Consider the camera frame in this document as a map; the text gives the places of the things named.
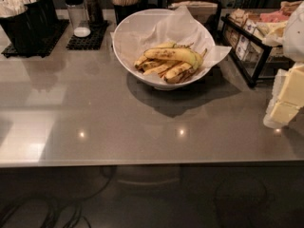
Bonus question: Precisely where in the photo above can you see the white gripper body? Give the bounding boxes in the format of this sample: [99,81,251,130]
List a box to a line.
[283,2,304,63]

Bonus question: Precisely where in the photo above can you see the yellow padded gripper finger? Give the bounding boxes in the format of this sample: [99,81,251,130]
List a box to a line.
[263,63,304,128]

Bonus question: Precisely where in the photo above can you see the yellow spotted banana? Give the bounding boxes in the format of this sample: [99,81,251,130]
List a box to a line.
[163,63,192,84]
[143,47,203,68]

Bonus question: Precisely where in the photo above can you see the white paper bowl liner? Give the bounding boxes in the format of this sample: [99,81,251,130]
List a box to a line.
[109,5,233,81]

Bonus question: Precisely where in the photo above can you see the middle yellow banana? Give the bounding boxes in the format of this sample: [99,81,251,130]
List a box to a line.
[142,61,178,75]

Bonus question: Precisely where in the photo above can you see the white ceramic bowl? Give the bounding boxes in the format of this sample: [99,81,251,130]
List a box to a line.
[112,9,217,91]

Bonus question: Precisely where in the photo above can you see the left small yellow banana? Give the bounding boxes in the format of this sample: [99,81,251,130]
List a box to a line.
[134,55,147,69]

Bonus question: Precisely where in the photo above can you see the pink sweetener packets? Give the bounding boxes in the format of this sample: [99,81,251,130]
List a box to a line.
[259,10,289,23]

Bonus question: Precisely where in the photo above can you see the black stirrer cup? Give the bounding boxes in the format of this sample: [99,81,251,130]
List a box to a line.
[114,1,140,24]

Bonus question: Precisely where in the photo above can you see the black rubber mat small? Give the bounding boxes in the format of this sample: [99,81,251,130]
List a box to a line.
[66,20,108,50]

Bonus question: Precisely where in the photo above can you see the pepper shaker black lid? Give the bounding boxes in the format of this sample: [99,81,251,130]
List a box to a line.
[85,0,104,26]

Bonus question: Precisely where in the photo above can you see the salt shaker black lid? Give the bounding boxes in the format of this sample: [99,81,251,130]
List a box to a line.
[65,0,91,38]

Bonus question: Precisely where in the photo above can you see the black cutlery holder rear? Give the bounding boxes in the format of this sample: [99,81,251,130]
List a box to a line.
[26,0,58,36]

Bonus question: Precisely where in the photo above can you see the black cutlery holder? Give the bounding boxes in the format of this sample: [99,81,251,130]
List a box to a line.
[26,0,58,36]
[0,10,36,53]

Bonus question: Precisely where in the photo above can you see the black cutlery holder front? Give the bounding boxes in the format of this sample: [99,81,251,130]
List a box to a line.
[0,10,36,53]

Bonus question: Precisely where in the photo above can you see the black rubber mat large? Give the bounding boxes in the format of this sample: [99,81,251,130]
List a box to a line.
[2,19,69,58]

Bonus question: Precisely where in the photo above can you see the white plastic cutlery bundle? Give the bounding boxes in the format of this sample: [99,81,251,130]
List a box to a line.
[0,0,37,18]

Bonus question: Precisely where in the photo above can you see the black wire condiment rack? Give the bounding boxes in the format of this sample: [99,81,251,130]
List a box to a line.
[220,15,293,88]

